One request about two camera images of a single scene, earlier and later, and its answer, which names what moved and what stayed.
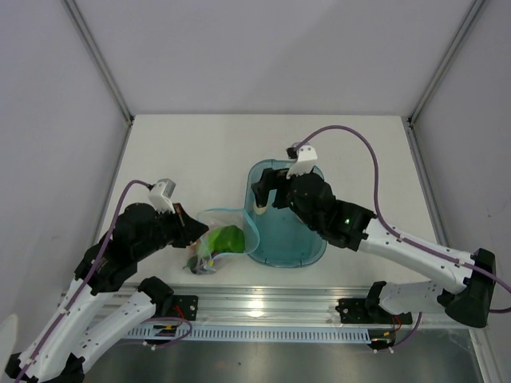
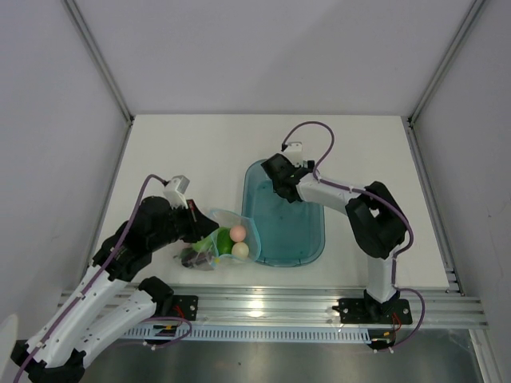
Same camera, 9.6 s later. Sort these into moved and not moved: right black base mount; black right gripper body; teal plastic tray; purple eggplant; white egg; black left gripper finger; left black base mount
Moved: black right gripper body; black left gripper finger; white egg; purple eggplant
Not moved: teal plastic tray; right black base mount; left black base mount
